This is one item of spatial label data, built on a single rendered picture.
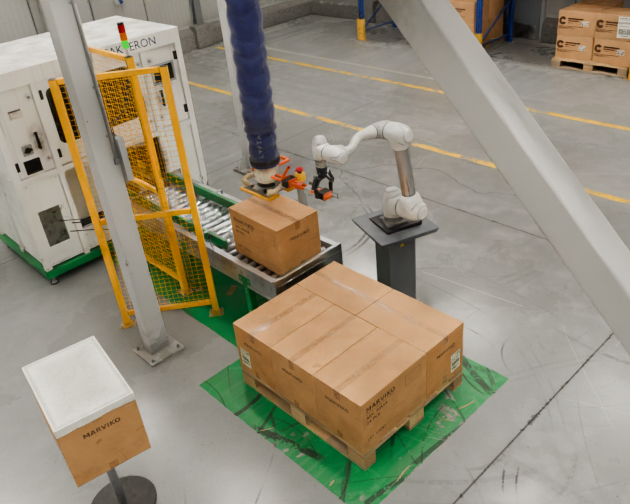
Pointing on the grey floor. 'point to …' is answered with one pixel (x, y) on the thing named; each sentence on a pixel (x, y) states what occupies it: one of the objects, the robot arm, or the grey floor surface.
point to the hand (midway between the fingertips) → (324, 193)
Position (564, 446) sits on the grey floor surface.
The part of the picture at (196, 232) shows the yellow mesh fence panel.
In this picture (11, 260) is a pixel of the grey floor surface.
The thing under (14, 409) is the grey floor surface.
